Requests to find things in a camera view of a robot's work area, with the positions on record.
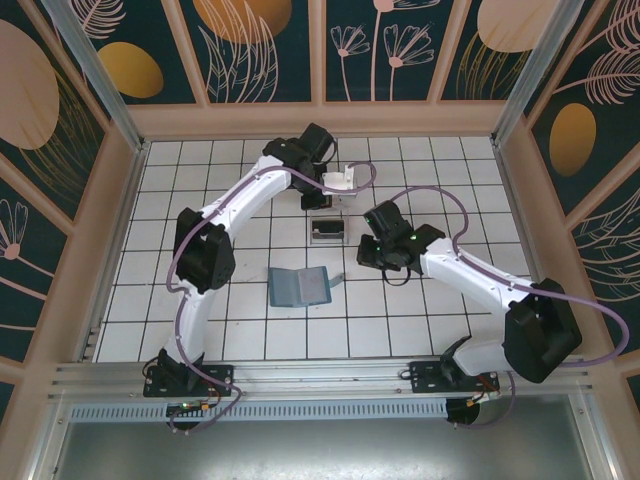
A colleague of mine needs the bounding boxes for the black credit card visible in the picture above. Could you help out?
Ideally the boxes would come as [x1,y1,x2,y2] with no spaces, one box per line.
[312,219,344,239]

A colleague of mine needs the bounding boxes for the clear plastic box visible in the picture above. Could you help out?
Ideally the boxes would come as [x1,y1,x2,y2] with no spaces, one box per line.
[308,208,350,246]

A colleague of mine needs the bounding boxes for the pale pink credit card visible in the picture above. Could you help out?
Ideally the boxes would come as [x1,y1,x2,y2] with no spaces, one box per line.
[298,271,330,305]

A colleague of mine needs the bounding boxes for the teal leather card holder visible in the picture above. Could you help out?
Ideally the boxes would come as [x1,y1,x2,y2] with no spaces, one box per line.
[267,266,346,309]

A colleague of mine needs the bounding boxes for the grey metal sheet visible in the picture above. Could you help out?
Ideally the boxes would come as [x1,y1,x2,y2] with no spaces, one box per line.
[29,394,619,480]

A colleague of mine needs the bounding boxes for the right gripper thin black wire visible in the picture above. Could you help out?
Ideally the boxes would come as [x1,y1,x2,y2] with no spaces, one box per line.
[382,267,415,289]

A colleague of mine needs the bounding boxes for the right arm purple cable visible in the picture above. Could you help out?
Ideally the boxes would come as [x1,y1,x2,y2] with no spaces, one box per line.
[392,187,630,432]

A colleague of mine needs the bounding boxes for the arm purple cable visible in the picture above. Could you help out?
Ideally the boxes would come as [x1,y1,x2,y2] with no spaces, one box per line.
[166,162,377,437]
[392,187,630,432]

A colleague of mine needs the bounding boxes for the aluminium frame rail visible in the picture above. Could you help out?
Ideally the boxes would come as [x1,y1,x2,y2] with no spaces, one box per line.
[47,352,599,401]

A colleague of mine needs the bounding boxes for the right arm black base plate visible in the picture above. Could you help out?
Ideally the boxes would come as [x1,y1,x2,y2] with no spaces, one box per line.
[408,360,501,396]

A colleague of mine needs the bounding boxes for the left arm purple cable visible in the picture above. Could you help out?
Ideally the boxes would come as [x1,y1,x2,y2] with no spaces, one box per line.
[166,162,377,437]

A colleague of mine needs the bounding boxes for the slotted grey cable duct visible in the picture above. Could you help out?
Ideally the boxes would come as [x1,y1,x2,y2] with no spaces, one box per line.
[67,399,449,422]

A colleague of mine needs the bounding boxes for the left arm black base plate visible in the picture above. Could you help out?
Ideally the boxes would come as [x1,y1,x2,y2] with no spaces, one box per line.
[143,363,236,399]

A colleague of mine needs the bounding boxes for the aluminium corner post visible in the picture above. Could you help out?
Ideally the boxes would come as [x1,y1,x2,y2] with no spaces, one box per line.
[39,0,147,153]
[492,0,579,147]

